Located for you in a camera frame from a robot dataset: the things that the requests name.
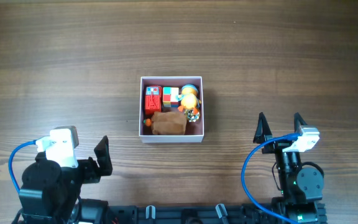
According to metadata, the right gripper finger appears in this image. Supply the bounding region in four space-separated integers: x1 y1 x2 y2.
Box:
294 113 307 133
253 112 273 144

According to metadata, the brown plush toy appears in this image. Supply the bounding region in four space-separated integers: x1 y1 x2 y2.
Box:
143 111 187 135

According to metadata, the yellow round spinner toy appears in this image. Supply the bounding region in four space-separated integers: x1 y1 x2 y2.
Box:
184 108 200 123

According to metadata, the yellow duck toy blue hat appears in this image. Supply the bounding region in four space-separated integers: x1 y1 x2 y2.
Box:
177 84 202 114

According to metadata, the colourful puzzle cube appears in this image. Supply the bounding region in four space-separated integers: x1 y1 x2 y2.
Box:
162 87 179 108

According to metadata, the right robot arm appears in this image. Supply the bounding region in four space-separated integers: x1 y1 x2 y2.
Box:
262 113 328 223

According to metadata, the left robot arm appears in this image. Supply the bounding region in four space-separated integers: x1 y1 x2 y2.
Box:
12 136 119 224

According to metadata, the white box pink inside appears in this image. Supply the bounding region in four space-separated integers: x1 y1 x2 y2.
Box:
139 77 204 143

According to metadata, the blue right cable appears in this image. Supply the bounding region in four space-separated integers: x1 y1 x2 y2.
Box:
241 133 301 224

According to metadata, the blue cable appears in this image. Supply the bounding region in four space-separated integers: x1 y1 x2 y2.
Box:
241 133 301 224
7 139 40 195

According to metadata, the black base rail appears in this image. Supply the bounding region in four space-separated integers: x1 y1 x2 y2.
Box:
71 200 285 224

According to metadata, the blue left cable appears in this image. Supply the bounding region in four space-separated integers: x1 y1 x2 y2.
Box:
7 139 40 195

